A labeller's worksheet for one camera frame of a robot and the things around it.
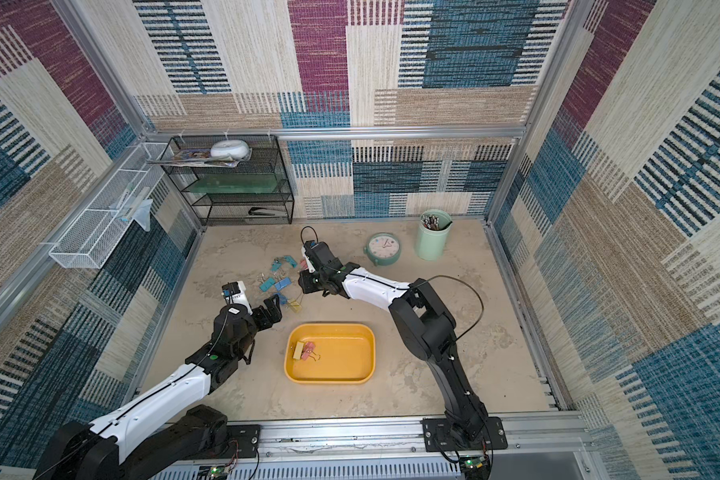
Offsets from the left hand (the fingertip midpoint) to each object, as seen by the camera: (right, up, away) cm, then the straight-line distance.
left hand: (266, 299), depth 85 cm
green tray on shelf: (-14, +35, +11) cm, 39 cm away
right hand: (+8, +5, +8) cm, 13 cm away
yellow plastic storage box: (+23, -16, +2) cm, 28 cm away
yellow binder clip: (+9, -14, 0) cm, 17 cm away
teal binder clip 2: (+2, +10, +22) cm, 24 cm away
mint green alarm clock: (+34, +14, +23) cm, 44 cm away
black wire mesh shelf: (-23, +30, +34) cm, 51 cm away
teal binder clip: (-6, +2, +17) cm, 18 cm away
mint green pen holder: (+51, +15, +19) cm, 56 cm away
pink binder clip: (+12, -14, 0) cm, 18 cm away
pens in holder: (+49, +23, +11) cm, 55 cm away
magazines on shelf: (-22, +42, +7) cm, 47 cm away
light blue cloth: (-30, +23, -7) cm, 38 cm away
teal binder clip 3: (-2, +9, +18) cm, 20 cm away
